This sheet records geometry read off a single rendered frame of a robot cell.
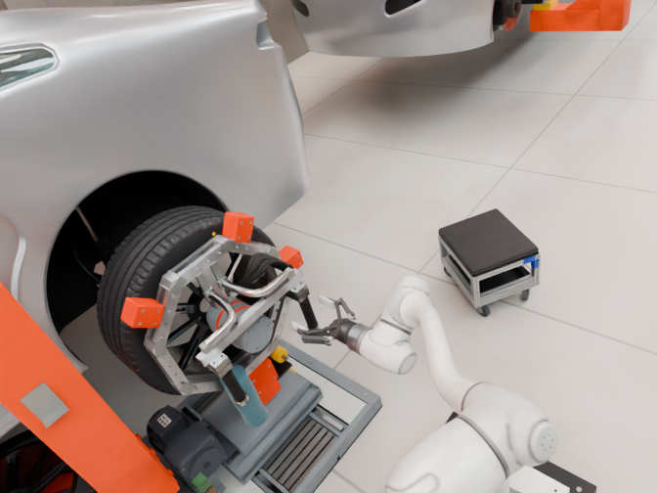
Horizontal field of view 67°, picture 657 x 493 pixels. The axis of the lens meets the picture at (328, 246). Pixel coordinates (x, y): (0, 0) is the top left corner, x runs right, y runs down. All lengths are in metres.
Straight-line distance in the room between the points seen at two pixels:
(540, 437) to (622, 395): 1.51
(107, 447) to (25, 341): 0.42
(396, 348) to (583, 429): 1.10
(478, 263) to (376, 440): 0.94
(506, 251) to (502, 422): 1.62
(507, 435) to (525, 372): 1.51
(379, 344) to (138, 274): 0.77
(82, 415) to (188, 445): 0.68
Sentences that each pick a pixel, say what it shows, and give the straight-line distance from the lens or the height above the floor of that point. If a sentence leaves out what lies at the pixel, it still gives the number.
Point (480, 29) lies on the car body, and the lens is 3.77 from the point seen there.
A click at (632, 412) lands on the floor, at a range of 2.42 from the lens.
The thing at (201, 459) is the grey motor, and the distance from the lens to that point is 2.08.
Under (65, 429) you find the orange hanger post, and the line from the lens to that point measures 1.50.
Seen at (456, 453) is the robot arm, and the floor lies 1.15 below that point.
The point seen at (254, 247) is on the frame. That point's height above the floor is 1.02.
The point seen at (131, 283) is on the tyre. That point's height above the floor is 1.12.
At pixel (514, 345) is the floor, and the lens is 2.56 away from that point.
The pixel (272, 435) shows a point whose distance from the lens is 2.28.
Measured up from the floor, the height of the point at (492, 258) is 0.34.
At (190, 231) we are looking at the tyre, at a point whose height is 1.17.
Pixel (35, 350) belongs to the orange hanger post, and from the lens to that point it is 1.36.
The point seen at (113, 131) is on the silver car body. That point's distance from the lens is 1.85.
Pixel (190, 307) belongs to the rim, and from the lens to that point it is 1.77.
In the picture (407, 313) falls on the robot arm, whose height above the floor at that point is 0.95.
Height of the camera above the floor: 1.98
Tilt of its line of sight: 37 degrees down
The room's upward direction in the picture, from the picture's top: 17 degrees counter-clockwise
